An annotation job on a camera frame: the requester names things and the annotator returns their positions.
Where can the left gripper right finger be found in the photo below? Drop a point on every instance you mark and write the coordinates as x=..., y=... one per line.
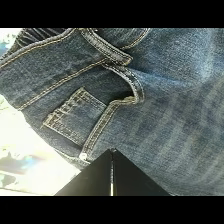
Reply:
x=133, y=180

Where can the blue jeans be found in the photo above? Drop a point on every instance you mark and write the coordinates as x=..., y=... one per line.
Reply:
x=150, y=100

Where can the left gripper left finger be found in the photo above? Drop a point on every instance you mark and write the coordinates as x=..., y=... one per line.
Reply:
x=93, y=180

